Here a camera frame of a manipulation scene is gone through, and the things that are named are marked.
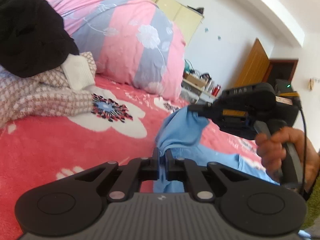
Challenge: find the cream wardrobe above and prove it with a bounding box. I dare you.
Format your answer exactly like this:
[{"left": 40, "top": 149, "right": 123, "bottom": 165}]
[{"left": 139, "top": 0, "right": 204, "bottom": 47}]

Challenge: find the white desk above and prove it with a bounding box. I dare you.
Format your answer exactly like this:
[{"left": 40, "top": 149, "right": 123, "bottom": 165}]
[{"left": 181, "top": 79, "right": 220, "bottom": 104}]

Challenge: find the pink white checked garment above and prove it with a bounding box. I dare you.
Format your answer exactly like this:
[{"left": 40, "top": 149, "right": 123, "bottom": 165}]
[{"left": 0, "top": 51, "right": 98, "bottom": 128}]

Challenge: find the black garment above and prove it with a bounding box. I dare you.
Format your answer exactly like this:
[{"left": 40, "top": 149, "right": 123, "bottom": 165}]
[{"left": 0, "top": 0, "right": 80, "bottom": 78}]

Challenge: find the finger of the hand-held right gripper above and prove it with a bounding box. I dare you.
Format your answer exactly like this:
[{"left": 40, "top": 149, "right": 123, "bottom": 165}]
[{"left": 187, "top": 102, "right": 222, "bottom": 124}]

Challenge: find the person's right hand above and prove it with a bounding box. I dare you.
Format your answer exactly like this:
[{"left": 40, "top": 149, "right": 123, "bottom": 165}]
[{"left": 256, "top": 127, "right": 320, "bottom": 190}]

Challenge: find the wooden door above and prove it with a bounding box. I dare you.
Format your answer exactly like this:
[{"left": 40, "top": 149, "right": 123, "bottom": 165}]
[{"left": 232, "top": 37, "right": 270, "bottom": 90}]

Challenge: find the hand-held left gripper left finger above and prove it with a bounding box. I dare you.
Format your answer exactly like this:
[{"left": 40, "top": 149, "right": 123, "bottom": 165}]
[{"left": 74, "top": 147, "right": 161, "bottom": 203}]

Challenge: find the cardboard box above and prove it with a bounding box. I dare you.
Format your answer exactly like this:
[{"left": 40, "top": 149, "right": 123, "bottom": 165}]
[{"left": 184, "top": 72, "right": 208, "bottom": 87}]

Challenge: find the red floral blanket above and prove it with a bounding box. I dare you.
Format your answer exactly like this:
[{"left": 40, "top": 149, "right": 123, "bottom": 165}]
[{"left": 0, "top": 76, "right": 273, "bottom": 240}]

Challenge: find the light blue t-shirt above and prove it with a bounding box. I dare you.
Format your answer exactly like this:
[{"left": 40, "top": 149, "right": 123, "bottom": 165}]
[{"left": 153, "top": 106, "right": 279, "bottom": 193}]

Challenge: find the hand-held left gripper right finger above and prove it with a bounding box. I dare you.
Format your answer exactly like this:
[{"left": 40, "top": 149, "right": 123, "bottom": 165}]
[{"left": 165, "top": 149, "right": 248, "bottom": 203}]

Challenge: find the black cable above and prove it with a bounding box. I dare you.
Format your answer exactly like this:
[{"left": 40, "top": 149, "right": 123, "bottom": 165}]
[{"left": 296, "top": 97, "right": 308, "bottom": 195}]

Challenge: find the pink striped floral pillow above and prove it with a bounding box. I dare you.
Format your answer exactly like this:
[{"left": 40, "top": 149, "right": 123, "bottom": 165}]
[{"left": 27, "top": 0, "right": 187, "bottom": 100}]

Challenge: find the white ribbed garment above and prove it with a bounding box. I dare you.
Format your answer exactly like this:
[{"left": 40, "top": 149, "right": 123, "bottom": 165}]
[{"left": 61, "top": 54, "right": 95, "bottom": 90}]

